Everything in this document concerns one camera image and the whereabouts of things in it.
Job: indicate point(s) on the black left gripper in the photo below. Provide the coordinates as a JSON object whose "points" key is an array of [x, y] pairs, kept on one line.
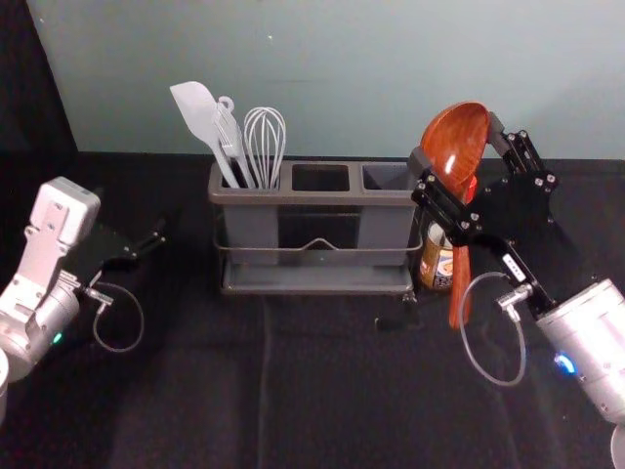
{"points": [[105, 246]]}

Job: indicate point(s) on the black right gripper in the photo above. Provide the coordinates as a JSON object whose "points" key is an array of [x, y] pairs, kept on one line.
{"points": [[522, 220]]}

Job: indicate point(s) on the brown wooden ladle spoon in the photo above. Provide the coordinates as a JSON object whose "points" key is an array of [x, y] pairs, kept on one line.
{"points": [[454, 139]]}

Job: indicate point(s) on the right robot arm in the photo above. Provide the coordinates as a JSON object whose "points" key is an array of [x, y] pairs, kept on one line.
{"points": [[586, 332]]}

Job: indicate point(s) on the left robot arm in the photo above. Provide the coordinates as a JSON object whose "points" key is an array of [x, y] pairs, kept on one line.
{"points": [[46, 273]]}

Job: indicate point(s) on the brown jar with red lid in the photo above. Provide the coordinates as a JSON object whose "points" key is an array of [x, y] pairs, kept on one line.
{"points": [[433, 264]]}

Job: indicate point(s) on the grey plastic utensil holder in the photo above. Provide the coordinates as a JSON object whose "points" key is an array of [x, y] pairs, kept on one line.
{"points": [[254, 220]]}

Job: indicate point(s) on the grey slotted serving fork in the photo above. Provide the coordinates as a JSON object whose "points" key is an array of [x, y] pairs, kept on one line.
{"points": [[227, 131]]}

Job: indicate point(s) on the pale grey silicone spatula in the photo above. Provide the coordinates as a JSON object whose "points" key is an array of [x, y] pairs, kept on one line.
{"points": [[193, 105]]}

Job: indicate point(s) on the grey drip tray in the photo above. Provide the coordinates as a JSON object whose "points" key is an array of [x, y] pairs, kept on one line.
{"points": [[312, 279]]}

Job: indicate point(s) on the black hanging cloth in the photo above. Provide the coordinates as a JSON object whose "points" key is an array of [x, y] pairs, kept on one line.
{"points": [[29, 88]]}

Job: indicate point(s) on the black table cloth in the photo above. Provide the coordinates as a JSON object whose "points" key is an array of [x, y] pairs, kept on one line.
{"points": [[312, 391]]}

